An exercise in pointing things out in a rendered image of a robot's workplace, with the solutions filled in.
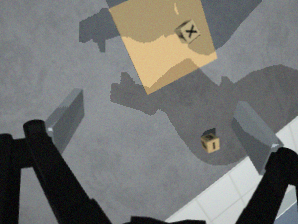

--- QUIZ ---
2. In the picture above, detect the tan flat mat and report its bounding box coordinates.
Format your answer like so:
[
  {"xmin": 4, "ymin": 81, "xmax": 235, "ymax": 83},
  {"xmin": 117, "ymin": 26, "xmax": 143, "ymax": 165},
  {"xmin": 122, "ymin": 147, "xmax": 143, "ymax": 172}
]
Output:
[{"xmin": 109, "ymin": 0, "xmax": 217, "ymax": 95}]

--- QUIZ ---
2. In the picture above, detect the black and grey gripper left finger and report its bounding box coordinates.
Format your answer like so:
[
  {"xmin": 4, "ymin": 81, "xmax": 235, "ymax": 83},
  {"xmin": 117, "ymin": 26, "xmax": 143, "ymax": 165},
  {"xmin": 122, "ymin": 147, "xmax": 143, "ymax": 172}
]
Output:
[{"xmin": 0, "ymin": 88, "xmax": 112, "ymax": 224}]

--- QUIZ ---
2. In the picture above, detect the tan letter block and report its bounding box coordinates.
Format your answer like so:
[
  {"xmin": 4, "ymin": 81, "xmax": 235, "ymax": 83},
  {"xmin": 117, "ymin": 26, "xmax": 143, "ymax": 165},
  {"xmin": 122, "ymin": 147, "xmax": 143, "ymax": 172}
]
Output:
[
  {"xmin": 174, "ymin": 19, "xmax": 201, "ymax": 43},
  {"xmin": 201, "ymin": 133, "xmax": 220, "ymax": 153}
]

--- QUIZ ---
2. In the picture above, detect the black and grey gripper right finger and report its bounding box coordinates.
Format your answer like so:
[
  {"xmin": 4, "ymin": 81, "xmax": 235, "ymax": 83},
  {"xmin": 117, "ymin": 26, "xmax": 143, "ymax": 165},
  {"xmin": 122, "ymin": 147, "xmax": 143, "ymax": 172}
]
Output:
[{"xmin": 231, "ymin": 101, "xmax": 298, "ymax": 224}]

